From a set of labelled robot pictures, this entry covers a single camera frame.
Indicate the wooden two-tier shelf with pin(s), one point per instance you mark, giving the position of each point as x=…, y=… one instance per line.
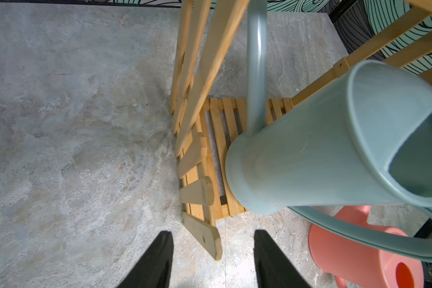
x=209, y=108

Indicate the light blue watering can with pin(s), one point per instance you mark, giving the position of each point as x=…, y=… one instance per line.
x=361, y=134

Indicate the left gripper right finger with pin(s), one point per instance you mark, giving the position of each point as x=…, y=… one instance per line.
x=273, y=268

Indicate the pink watering can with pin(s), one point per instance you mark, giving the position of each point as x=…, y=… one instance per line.
x=368, y=267

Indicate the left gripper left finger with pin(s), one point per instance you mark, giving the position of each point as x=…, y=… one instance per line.
x=153, y=269

